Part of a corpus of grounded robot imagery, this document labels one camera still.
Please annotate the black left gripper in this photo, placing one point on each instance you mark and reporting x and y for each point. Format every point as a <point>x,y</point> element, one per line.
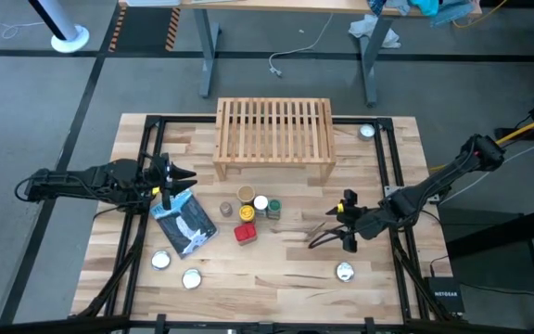
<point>153,178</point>

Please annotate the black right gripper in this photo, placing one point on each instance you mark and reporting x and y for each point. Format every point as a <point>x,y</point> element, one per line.
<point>364,222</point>

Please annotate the small short spice jar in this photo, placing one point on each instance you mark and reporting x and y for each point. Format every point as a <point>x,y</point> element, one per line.
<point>225,209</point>

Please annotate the green lid spice jar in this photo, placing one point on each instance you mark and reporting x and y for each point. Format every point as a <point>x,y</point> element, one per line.
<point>274,206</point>

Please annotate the tall jar with tan lid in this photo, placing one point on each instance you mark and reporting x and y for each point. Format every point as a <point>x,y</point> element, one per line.
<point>246,194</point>

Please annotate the yellow lid onion spice jar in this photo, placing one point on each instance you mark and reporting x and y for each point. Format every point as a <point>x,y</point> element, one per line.
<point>247,213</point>

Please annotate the white lid bagel seasoning jar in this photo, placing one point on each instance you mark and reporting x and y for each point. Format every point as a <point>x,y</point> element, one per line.
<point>261,202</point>

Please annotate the red lid smoked paprika tin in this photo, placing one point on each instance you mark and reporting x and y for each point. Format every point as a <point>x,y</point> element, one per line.
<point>245,233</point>

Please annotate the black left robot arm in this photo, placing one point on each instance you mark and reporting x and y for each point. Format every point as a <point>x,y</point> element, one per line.
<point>86,181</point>

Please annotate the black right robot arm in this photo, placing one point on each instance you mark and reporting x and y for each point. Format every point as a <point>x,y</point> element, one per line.
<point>434,185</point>

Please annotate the wooden slatted shelf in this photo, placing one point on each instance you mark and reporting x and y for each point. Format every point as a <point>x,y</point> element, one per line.
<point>274,139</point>

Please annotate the round silver metal lid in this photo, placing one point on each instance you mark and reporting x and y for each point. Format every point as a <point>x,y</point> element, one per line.
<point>344,272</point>
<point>161,260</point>
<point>191,278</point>

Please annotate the blue cover book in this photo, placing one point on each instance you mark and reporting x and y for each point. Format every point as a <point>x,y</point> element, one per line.
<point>186,232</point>

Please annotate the small round metal tin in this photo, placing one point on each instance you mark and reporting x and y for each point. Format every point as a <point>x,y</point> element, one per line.
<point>366,132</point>

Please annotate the black Netgear box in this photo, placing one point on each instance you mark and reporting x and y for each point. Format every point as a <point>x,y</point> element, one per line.
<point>445,294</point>

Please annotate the black mat with hazard stripes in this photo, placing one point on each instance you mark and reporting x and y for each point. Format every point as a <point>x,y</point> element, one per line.
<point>144,28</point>

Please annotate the white pillar with round base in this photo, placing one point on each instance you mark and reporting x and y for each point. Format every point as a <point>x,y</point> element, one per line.
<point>67,39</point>

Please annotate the wooden desk with grey legs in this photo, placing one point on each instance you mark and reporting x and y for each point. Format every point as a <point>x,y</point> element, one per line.
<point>271,4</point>

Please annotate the white crumpled cloth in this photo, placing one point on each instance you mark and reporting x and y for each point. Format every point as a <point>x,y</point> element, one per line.
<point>364,25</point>

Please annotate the pile of coloured clothes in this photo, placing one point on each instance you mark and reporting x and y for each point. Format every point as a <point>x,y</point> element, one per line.
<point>434,7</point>

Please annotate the black aluminium table frame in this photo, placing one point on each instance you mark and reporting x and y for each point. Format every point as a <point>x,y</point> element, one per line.
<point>385,139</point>

